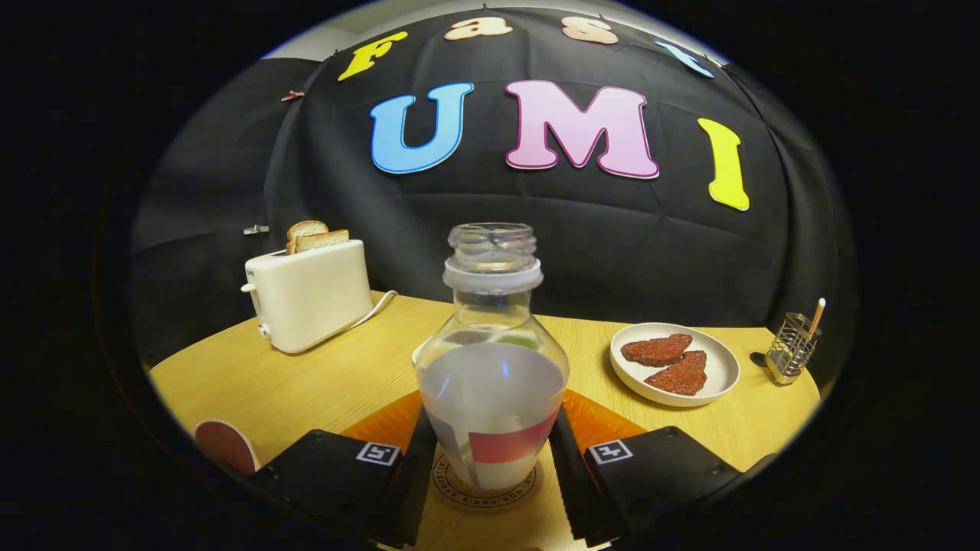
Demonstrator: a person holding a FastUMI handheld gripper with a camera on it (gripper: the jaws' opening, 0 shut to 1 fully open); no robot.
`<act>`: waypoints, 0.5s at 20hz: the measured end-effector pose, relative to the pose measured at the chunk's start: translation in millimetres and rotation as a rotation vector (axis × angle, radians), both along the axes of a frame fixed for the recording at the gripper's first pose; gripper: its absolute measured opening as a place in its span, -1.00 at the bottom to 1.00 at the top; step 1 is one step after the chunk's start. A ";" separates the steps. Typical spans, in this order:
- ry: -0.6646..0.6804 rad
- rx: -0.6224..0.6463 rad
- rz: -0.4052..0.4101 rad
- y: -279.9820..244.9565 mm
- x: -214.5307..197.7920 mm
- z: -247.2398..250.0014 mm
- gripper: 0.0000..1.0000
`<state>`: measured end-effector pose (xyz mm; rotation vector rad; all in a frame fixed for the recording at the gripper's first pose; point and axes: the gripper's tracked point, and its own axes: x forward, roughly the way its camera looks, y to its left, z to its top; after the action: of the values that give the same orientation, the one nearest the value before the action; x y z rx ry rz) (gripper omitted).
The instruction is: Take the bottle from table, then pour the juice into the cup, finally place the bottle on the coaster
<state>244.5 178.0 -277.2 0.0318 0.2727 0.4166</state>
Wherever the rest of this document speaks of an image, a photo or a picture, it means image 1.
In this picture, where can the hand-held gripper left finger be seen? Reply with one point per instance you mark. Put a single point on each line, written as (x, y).
(413, 493)

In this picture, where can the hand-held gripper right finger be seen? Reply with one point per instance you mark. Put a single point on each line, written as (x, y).
(570, 497)

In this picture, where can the round cork coaster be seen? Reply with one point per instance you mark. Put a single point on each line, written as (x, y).
(528, 486)

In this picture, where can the clear plastic juice bottle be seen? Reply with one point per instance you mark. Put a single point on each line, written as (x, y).
(490, 383)

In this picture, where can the white divided grain dish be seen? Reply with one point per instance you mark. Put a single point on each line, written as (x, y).
(417, 353)

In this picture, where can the wooden table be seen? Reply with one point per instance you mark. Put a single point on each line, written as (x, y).
(321, 383)

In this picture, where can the red-brown meat slice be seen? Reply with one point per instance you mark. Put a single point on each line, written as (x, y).
(654, 350)
(681, 375)

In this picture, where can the white round plate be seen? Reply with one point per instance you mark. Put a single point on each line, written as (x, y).
(720, 367)

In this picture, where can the white toaster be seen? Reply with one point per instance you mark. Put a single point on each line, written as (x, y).
(314, 298)

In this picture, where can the black backdrop cloth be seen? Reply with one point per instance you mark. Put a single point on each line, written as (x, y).
(651, 245)

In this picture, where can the toast slice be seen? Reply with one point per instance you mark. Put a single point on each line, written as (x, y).
(305, 228)
(325, 241)

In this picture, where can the pencil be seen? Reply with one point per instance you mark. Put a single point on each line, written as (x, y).
(818, 315)

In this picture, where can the silver clip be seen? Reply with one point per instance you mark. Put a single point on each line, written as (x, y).
(256, 229)

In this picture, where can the copper clip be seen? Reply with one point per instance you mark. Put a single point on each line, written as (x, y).
(292, 96)

